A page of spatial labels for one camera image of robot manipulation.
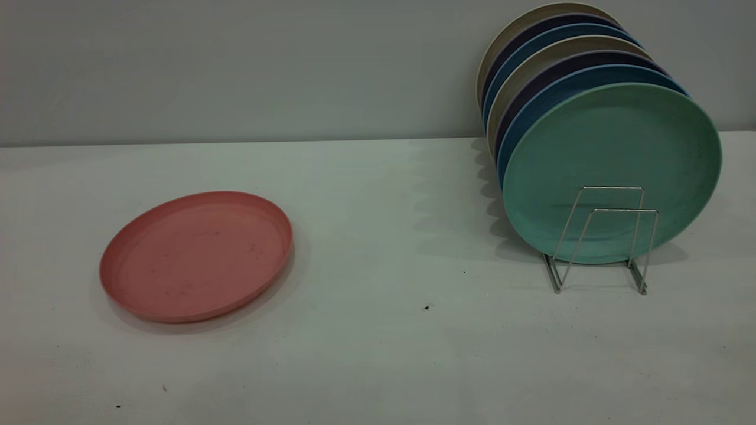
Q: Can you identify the pink round plate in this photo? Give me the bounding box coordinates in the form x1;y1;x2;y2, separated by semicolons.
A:
99;190;294;323

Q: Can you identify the blue round plate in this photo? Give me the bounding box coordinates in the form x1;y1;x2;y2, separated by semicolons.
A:
497;64;689;189
483;22;641;128

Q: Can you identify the beige round plate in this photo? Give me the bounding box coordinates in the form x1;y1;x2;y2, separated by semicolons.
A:
476;2;621;113
487;34;653;157

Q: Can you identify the purple round plate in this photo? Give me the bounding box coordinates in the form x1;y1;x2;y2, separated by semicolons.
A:
493;50;668;160
480;13;621;110

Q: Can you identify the green round plate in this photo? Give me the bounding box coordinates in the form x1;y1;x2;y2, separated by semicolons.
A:
502;83;722;264

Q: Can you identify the metal wire plate rack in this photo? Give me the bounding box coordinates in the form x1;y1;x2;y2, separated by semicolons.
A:
542;185;659;296

